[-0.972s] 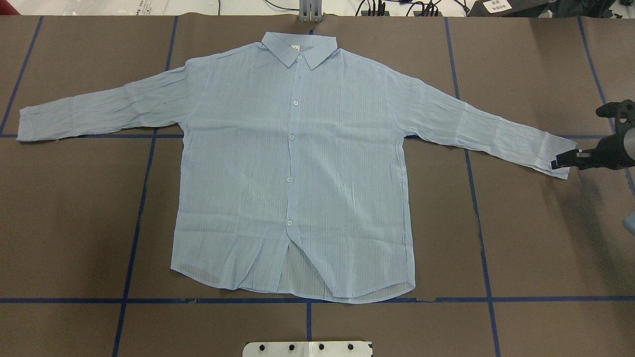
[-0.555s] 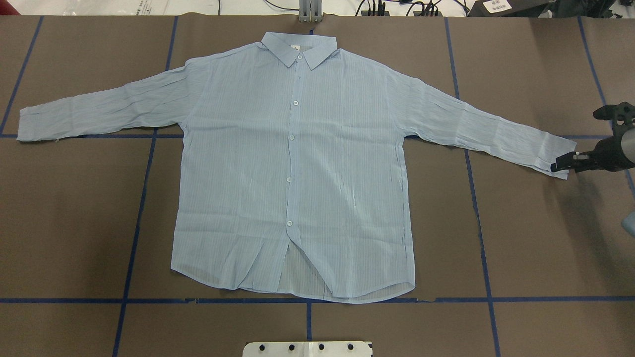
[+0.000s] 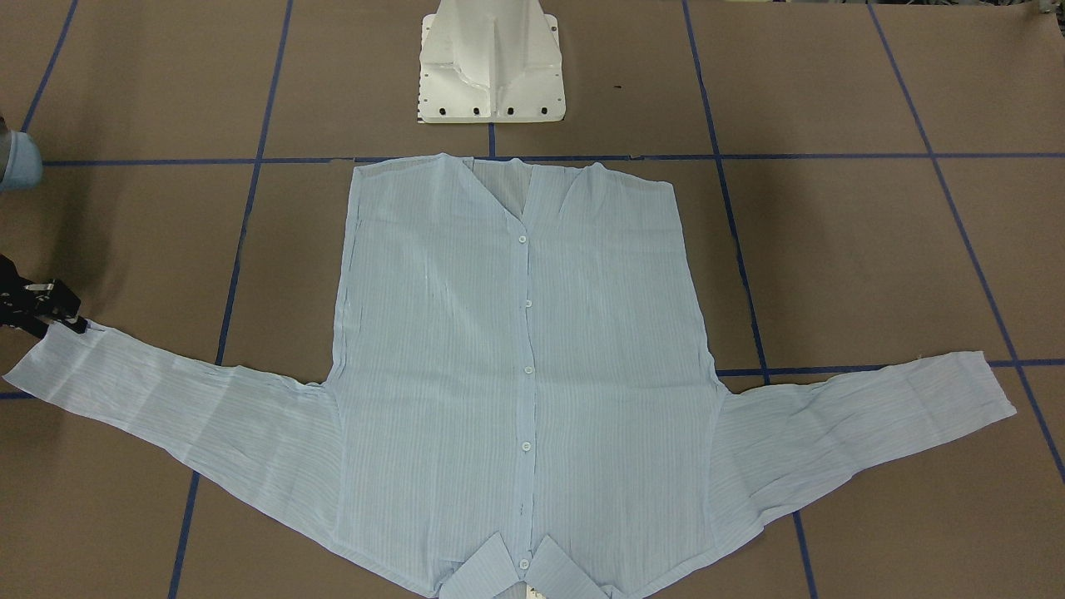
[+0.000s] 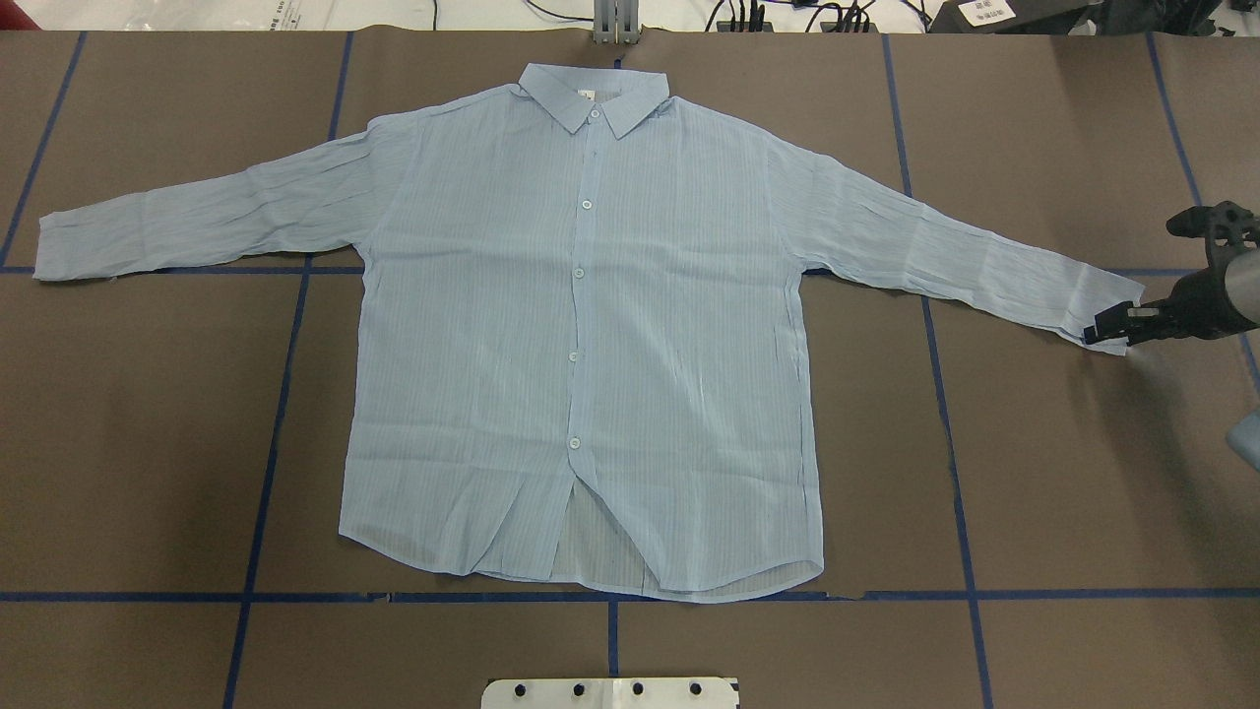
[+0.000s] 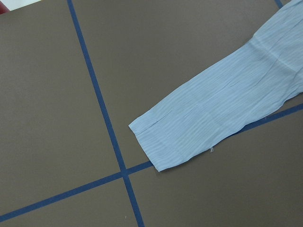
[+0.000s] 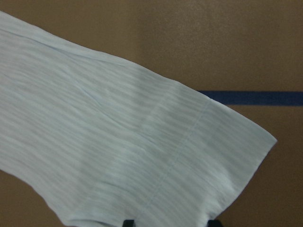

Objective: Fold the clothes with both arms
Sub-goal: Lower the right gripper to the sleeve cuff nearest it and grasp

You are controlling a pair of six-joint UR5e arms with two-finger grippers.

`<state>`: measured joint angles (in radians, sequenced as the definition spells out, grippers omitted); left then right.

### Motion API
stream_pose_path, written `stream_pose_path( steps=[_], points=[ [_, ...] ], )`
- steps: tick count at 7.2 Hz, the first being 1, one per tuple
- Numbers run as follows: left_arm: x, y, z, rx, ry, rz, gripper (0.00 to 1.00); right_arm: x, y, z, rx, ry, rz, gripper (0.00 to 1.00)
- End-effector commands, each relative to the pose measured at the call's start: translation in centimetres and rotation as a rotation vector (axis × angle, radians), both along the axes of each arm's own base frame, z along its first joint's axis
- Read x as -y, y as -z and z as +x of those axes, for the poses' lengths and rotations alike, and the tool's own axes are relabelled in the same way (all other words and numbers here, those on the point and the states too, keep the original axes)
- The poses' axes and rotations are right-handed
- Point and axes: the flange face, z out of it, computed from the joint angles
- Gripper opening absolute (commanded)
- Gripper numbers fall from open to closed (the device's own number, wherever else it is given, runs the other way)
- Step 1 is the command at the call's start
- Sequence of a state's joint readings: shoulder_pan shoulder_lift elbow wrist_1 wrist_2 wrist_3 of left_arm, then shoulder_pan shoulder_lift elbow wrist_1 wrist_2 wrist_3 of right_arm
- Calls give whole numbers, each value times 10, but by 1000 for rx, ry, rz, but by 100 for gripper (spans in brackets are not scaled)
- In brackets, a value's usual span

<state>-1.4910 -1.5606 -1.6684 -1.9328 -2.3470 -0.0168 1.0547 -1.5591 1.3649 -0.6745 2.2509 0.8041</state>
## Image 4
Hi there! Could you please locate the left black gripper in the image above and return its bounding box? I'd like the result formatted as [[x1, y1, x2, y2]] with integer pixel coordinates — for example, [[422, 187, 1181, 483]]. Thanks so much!
[[1084, 268, 1244, 345]]

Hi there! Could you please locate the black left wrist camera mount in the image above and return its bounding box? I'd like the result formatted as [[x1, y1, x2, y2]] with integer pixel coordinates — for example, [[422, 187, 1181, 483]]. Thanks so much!
[[1166, 201, 1259, 277]]

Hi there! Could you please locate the black labelled box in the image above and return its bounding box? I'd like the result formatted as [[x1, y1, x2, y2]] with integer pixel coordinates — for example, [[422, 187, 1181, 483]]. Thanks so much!
[[926, 1, 1106, 35]]

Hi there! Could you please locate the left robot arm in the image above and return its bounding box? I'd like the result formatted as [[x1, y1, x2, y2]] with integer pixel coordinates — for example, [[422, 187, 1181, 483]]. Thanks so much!
[[1084, 252, 1259, 471]]

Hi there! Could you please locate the aluminium frame post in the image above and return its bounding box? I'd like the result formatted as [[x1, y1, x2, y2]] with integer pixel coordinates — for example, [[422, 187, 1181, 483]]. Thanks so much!
[[593, 0, 643, 44]]

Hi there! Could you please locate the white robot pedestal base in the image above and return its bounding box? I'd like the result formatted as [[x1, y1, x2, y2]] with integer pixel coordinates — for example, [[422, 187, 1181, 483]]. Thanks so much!
[[480, 678, 741, 708]]

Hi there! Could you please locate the light blue button-up shirt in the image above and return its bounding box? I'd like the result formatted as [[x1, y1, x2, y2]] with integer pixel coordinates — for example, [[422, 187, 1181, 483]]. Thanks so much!
[[34, 64, 1144, 603]]

